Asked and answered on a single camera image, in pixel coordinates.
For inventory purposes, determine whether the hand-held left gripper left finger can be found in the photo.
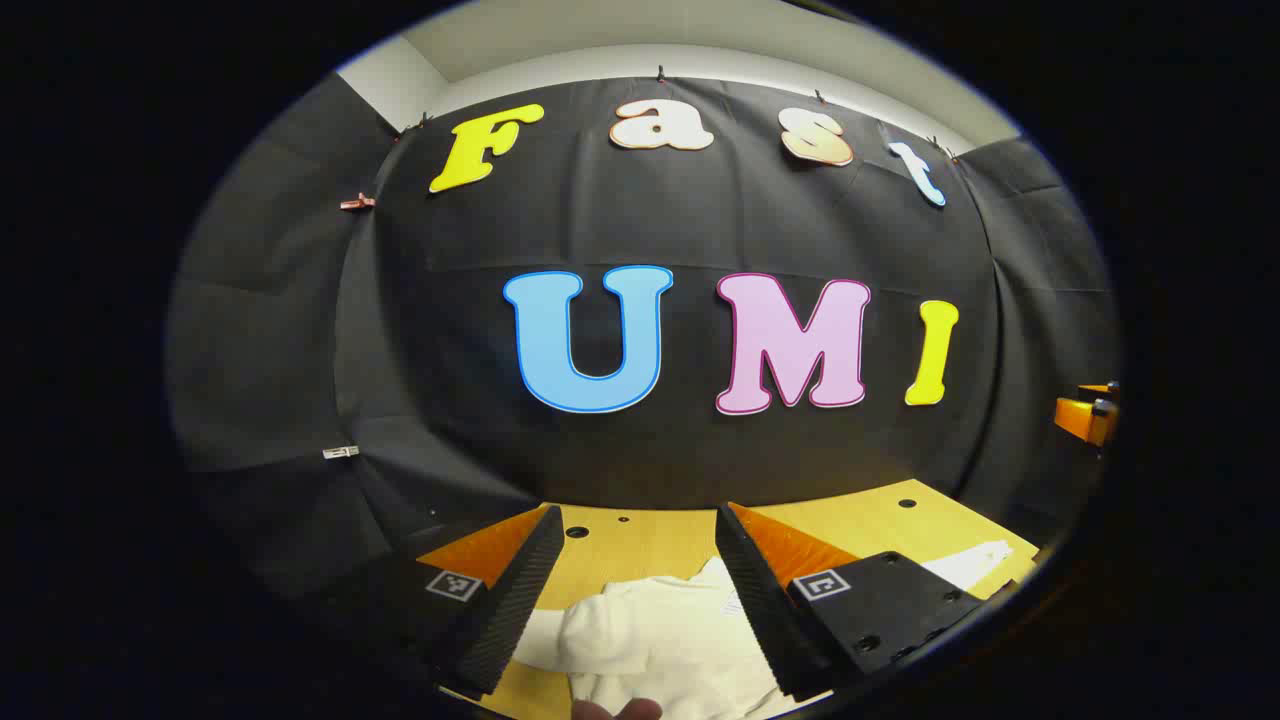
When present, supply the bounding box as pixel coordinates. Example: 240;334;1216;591
340;505;567;699

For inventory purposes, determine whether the black backdrop cloth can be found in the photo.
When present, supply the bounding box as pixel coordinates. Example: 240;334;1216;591
165;75;1121;601

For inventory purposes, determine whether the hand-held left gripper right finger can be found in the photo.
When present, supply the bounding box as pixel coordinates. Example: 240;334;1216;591
714;502;988;701

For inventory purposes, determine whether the white knit sweater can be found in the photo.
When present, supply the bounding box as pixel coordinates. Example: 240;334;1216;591
515;540;1013;720

